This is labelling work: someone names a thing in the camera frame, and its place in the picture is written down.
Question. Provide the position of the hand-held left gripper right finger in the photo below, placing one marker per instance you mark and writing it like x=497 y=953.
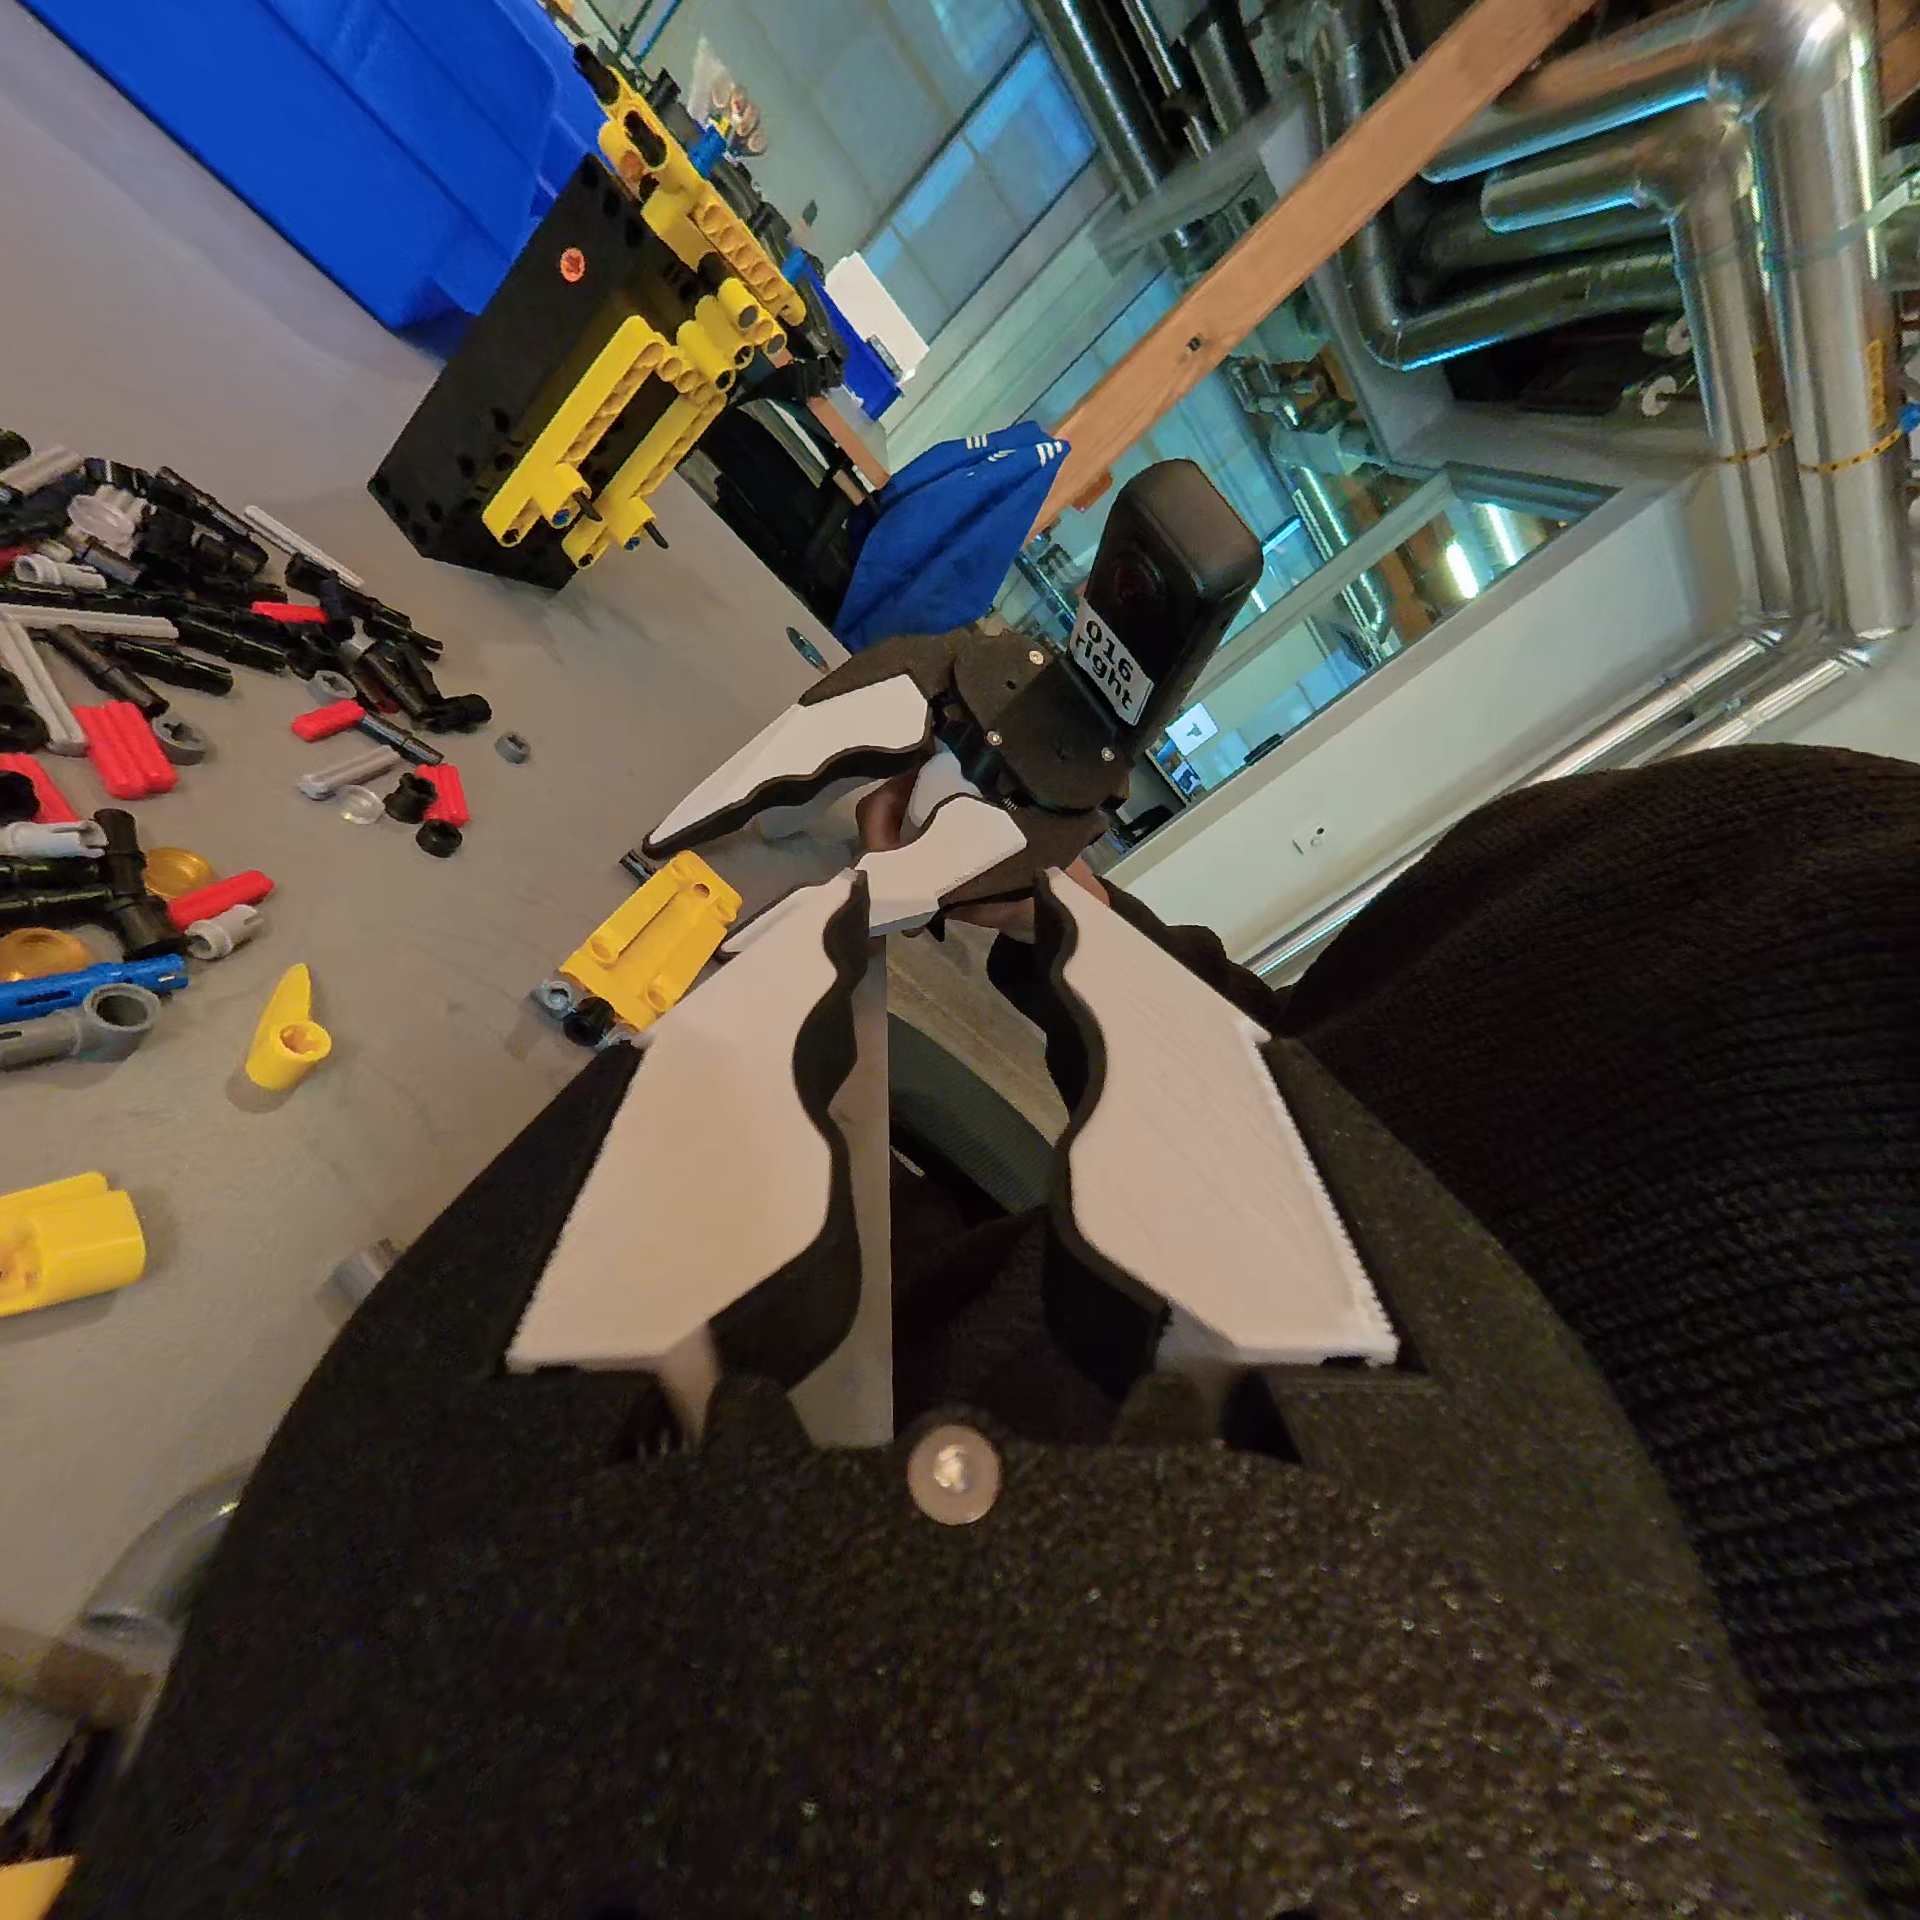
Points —
x=1215 y=1172

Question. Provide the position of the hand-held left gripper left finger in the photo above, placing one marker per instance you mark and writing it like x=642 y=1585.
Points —
x=676 y=1200

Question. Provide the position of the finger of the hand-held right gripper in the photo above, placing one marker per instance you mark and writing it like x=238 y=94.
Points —
x=811 y=735
x=961 y=849

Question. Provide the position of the yellow toy panel with pins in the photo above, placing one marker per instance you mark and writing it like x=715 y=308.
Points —
x=662 y=930

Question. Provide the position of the pile of black red pins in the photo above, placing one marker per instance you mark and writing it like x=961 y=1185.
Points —
x=195 y=645

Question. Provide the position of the person's right forearm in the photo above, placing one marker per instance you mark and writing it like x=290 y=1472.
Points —
x=1652 y=1126

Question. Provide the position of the person's right hand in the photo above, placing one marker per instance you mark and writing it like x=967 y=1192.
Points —
x=886 y=810

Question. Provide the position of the blue cloth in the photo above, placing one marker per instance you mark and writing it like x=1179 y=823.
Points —
x=945 y=524

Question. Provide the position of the grey toy tube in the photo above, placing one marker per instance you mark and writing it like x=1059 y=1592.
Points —
x=370 y=1271

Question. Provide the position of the yellow toy tooth piece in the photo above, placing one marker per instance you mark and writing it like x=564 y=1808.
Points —
x=284 y=1042

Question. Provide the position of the black and yellow toy tower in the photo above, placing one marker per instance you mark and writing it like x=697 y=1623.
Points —
x=481 y=434

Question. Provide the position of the wooden ceiling beam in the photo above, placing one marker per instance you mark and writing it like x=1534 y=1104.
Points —
x=1321 y=196

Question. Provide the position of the yellow toy block piece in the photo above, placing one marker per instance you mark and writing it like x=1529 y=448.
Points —
x=67 y=1238

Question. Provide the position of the grey curved toy pipe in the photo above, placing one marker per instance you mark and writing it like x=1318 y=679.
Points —
x=149 y=1575

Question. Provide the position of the blue plastic bin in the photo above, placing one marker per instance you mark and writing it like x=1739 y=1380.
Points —
x=377 y=136

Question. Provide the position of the cluster of silver ducts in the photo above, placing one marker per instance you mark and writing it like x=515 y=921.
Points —
x=1770 y=301

